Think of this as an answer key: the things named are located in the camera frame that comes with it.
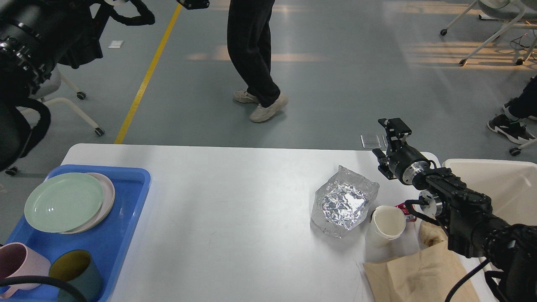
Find grey office chair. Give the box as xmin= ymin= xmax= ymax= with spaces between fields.
xmin=17 ymin=69 xmax=105 ymax=137

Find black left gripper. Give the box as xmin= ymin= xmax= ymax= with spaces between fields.
xmin=177 ymin=0 xmax=210 ymax=10

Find white chair frame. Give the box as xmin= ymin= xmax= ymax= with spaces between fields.
xmin=440 ymin=0 xmax=537 ymax=67

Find crumpled brown paper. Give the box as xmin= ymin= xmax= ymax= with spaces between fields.
xmin=419 ymin=221 xmax=448 ymax=247

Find dark green mug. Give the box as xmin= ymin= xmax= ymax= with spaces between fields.
xmin=48 ymin=249 xmax=102 ymax=302

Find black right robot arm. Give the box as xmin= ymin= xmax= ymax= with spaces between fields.
xmin=373 ymin=118 xmax=537 ymax=302

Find pink plate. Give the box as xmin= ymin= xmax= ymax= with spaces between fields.
xmin=60 ymin=172 xmax=115 ymax=234

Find brown paper bag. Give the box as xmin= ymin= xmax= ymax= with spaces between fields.
xmin=364 ymin=241 xmax=467 ymax=302

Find crumpled foil bag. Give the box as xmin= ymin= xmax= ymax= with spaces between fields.
xmin=310 ymin=166 xmax=380 ymax=239

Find seated person black sneakers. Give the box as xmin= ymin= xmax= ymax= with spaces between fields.
xmin=487 ymin=76 xmax=537 ymax=145

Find white paper cup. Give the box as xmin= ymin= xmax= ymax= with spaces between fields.
xmin=365 ymin=205 xmax=407 ymax=248

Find pink mug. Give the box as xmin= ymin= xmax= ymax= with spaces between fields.
xmin=0 ymin=242 xmax=51 ymax=280

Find walking person in black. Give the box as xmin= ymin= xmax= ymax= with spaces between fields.
xmin=227 ymin=0 xmax=288 ymax=123

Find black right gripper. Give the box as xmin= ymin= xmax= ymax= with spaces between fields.
xmin=372 ymin=118 xmax=430 ymax=185

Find small red wrapper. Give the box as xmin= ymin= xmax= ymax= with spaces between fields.
xmin=396 ymin=202 xmax=417 ymax=222

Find light green plate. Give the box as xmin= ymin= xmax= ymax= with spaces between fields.
xmin=24 ymin=172 xmax=104 ymax=233

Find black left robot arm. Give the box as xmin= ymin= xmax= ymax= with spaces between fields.
xmin=1 ymin=0 xmax=150 ymax=302

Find white plastic bin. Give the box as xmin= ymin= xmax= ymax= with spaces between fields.
xmin=443 ymin=159 xmax=537 ymax=226

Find metal floor socket plates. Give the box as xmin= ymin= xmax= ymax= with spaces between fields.
xmin=360 ymin=134 xmax=387 ymax=149

